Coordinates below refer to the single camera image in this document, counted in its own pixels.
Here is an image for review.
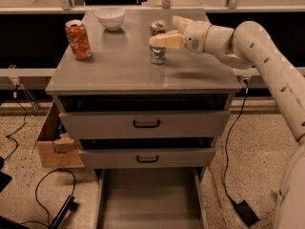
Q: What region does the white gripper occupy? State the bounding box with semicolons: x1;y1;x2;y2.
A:
149;15;212;53

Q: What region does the silver redbull can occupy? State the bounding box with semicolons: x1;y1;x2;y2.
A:
150;20;167;65

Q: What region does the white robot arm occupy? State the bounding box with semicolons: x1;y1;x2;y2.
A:
149;15;305;229

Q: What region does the grey top drawer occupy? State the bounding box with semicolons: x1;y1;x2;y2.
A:
58;94;232;140

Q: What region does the grey drawer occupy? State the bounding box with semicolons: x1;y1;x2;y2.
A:
58;94;232;140
94;168;208;229
79;137;215;169

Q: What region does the grey drawer cabinet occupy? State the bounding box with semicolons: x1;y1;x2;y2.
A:
45;8;242;189

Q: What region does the orange soda can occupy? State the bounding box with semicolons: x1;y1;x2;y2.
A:
65;19;92;60

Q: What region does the grey middle drawer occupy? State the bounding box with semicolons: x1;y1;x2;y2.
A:
79;137;215;169

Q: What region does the grey bottom drawer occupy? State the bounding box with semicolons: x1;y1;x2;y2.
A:
94;168;208;229

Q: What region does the white ceramic bowl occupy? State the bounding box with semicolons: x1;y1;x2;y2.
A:
95;6;126;31

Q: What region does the brown cardboard box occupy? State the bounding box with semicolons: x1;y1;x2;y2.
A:
37;103;84;168

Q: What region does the black power adapter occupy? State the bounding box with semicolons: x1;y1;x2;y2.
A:
234;200;259;227

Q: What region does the black bar leg left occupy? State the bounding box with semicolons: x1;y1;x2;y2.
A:
49;195;77;229

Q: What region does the black cable left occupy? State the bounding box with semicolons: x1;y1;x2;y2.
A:
3;85;29;162

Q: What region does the black power cable right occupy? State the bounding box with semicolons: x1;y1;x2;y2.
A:
222;78;250;205

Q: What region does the black looped floor cable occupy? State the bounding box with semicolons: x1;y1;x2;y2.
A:
20;169;77;228

